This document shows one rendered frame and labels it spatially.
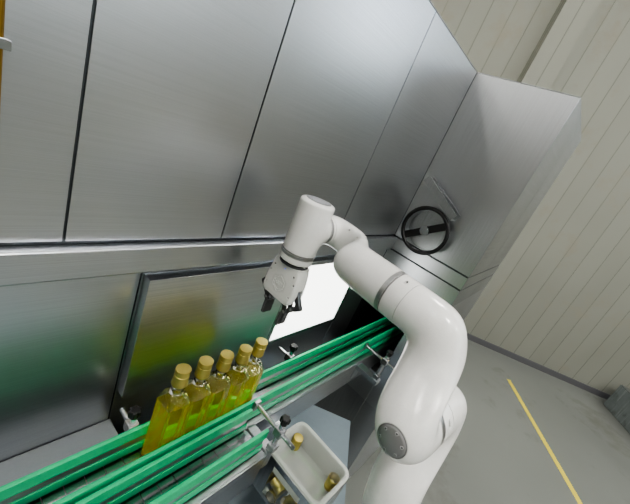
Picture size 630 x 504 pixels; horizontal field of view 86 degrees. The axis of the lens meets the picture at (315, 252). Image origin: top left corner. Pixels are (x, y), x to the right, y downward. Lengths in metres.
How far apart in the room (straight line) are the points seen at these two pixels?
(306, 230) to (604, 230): 4.85
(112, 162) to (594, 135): 4.89
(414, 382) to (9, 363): 0.72
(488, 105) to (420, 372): 1.21
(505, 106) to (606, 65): 3.60
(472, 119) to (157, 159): 1.24
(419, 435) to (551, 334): 5.17
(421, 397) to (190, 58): 0.67
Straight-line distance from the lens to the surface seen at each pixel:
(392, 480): 0.74
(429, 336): 0.60
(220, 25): 0.71
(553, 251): 5.21
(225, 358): 0.88
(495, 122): 1.57
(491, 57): 4.72
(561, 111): 1.55
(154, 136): 0.69
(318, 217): 0.76
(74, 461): 0.95
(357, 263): 0.66
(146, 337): 0.89
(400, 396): 0.60
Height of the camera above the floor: 1.91
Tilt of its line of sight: 20 degrees down
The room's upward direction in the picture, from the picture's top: 23 degrees clockwise
